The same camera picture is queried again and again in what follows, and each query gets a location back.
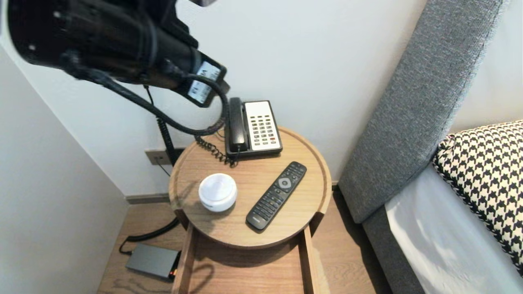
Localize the round wooden side table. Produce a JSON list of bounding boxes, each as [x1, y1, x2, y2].
[[169, 126, 332, 249]]

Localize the grey power adapter box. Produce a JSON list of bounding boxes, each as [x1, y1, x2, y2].
[[125, 243, 181, 280]]

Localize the grey fabric bed headboard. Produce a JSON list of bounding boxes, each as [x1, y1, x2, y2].
[[339, 0, 513, 294]]

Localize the thin black telephone wire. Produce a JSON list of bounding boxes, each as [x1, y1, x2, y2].
[[155, 126, 226, 177]]

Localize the white bed sheet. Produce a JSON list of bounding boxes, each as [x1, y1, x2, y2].
[[385, 165, 523, 294]]

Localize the black telephone handset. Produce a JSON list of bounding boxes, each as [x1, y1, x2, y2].
[[227, 97, 249, 154]]

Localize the black white houndstooth pillow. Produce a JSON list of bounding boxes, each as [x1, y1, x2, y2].
[[432, 120, 523, 278]]

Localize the curved wooden table drawer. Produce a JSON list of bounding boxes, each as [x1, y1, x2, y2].
[[172, 225, 321, 294]]

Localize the black and white desk telephone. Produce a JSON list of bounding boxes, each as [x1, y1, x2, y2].
[[224, 100, 283, 159]]

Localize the black braided left cable sleeve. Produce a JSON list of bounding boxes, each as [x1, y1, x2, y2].
[[61, 51, 228, 136]]

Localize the wooden skirting board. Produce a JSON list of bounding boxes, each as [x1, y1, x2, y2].
[[125, 193, 172, 205]]

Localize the beige wall data socket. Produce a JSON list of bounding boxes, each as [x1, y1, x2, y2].
[[144, 149, 173, 165]]

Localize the white round smart speaker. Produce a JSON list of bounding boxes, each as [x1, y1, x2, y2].
[[198, 173, 238, 212]]

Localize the black coiled power cable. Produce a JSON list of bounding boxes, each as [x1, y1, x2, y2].
[[118, 85, 181, 256]]

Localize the black TV remote control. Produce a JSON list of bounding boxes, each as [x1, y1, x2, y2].
[[246, 161, 307, 231]]

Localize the black coiled handset cord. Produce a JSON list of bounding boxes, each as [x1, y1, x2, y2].
[[194, 135, 238, 168]]

